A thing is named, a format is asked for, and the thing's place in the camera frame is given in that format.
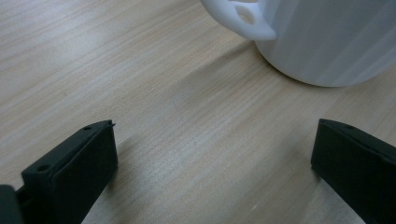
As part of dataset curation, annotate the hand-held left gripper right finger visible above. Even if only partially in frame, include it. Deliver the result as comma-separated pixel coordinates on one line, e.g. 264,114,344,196
310,118,396,224

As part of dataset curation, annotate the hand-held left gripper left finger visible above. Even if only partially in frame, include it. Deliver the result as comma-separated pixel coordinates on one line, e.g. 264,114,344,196
16,119,119,224

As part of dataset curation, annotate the white cup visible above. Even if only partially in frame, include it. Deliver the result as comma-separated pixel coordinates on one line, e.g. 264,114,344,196
199,0,396,88

